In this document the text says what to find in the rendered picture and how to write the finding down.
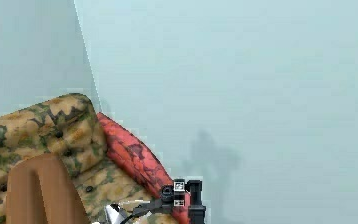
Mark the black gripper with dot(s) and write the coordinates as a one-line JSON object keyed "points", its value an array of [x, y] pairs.
{"points": [[167, 194]]}

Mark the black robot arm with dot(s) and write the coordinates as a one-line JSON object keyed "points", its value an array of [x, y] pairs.
{"points": [[195, 200]]}

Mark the camouflage pattern armchair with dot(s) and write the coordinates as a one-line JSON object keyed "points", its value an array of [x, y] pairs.
{"points": [[63, 133]]}

